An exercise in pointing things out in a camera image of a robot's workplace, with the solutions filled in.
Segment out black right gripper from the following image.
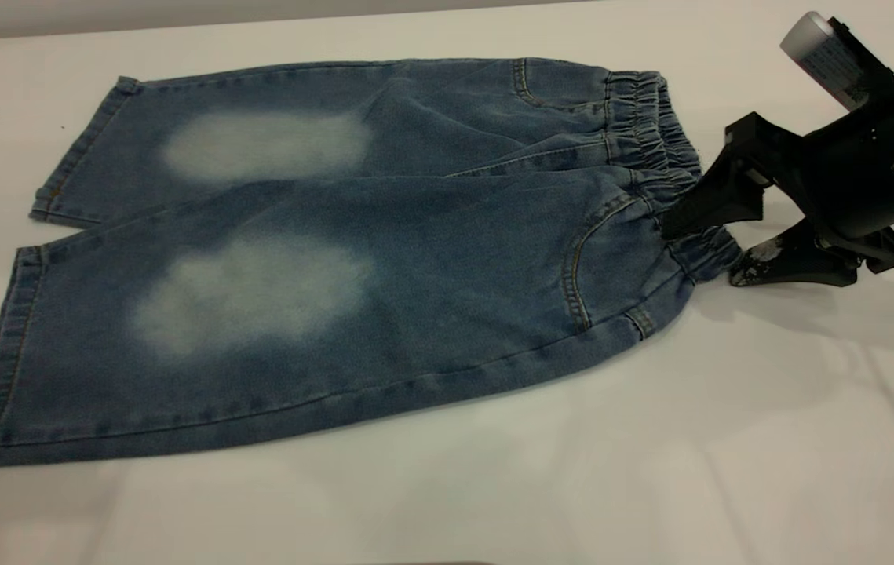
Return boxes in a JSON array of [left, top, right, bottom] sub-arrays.
[[660, 86, 894, 287]]

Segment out blue denim pants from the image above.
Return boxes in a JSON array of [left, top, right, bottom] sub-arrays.
[[0, 57, 744, 470]]

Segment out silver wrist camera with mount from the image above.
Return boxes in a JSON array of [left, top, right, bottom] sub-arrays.
[[780, 12, 894, 111]]

